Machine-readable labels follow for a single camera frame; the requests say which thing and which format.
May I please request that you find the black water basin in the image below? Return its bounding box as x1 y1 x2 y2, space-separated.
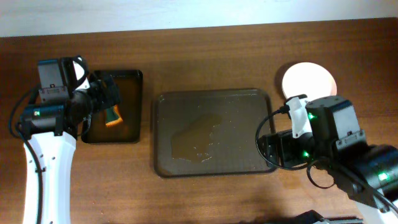
81 70 143 144

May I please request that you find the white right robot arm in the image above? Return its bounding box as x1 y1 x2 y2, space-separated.
256 130 397 223

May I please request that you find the green orange sponge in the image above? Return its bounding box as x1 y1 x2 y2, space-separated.
105 105 123 128

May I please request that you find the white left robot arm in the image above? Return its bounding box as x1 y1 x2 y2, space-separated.
16 75 120 223

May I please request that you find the cream plate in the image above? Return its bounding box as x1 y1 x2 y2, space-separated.
282 62 337 101

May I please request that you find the brown serving tray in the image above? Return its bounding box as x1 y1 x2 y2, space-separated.
152 89 275 178

